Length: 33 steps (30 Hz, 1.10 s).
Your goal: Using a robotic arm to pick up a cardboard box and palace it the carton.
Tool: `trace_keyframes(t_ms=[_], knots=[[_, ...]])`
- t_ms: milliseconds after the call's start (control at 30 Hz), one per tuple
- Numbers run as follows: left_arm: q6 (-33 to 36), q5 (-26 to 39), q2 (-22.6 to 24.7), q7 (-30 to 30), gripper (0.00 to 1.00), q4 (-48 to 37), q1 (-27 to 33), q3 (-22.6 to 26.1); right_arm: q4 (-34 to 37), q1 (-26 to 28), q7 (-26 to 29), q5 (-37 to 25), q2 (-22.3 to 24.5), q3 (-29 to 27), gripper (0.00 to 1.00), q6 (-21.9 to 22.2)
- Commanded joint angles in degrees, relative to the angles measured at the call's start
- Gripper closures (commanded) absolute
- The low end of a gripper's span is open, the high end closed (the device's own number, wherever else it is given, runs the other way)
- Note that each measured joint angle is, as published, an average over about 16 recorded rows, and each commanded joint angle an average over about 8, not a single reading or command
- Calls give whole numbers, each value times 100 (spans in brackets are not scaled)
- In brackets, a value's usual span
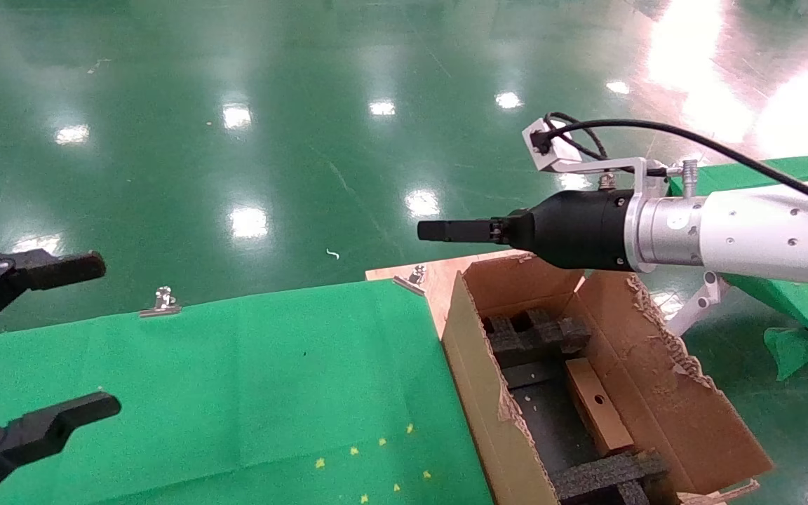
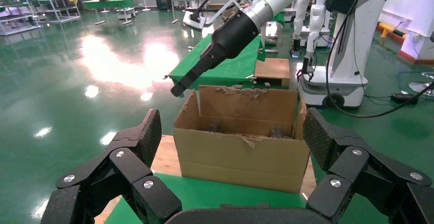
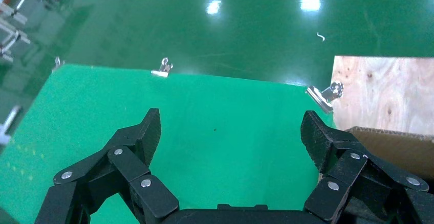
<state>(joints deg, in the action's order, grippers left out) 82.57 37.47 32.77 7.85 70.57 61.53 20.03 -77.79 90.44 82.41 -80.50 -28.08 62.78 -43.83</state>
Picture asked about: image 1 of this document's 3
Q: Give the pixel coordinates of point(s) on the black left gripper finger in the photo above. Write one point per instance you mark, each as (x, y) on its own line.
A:
(25, 270)
(39, 429)

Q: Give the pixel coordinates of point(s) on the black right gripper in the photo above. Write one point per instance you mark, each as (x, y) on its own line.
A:
(579, 231)

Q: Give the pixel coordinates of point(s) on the small brown cardboard box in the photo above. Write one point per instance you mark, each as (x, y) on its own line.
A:
(600, 407)

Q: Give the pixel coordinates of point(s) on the black foam carton liner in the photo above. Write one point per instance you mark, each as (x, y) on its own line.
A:
(551, 428)

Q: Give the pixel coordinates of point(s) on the large open cardboard carton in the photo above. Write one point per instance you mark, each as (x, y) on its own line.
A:
(656, 393)

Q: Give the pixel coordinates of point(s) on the light wooden board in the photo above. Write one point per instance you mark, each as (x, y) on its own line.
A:
(439, 280)

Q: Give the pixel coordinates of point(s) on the black notched foam block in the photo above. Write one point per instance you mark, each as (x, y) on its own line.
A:
(534, 337)
(600, 477)

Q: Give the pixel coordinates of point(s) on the green table cloth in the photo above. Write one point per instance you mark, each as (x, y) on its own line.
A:
(200, 393)

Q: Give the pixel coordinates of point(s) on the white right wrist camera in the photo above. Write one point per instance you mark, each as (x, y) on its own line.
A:
(562, 158)

